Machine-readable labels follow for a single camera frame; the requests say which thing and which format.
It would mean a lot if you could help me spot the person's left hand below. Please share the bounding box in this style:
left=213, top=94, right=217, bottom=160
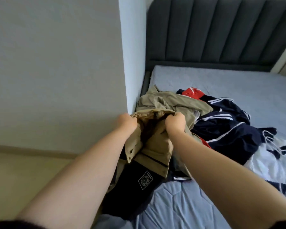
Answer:
left=115, top=113, right=139, bottom=137

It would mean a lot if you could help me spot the person's right hand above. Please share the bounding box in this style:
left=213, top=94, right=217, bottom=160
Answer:
left=165, top=112, right=187, bottom=136

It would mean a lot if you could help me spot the khaki zip jacket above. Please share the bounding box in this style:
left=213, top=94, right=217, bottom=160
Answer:
left=133, top=85, right=214, bottom=132

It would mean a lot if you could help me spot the tan and black jacket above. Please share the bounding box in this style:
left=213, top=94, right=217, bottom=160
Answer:
left=100, top=108, right=191, bottom=222

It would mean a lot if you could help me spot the red and navy sports jacket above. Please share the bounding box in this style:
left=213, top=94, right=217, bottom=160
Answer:
left=176, top=86, right=277, bottom=182

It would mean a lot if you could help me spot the grey quilted bed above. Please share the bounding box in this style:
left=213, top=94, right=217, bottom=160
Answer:
left=93, top=64, right=286, bottom=229

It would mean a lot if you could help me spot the white and navy garment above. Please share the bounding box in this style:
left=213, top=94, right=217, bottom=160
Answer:
left=243, top=127, right=286, bottom=198

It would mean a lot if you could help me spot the person's left forearm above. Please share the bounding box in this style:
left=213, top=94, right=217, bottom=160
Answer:
left=17, top=128, right=134, bottom=225

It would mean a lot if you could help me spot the person's right forearm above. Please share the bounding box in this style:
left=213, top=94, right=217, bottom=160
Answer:
left=169, top=131, right=286, bottom=229

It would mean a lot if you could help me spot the dark grey upholstered headboard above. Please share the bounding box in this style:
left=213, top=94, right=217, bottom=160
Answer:
left=145, top=0, right=286, bottom=72

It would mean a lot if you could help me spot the white wire hanger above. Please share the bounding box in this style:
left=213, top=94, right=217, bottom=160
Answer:
left=262, top=130, right=286, bottom=158

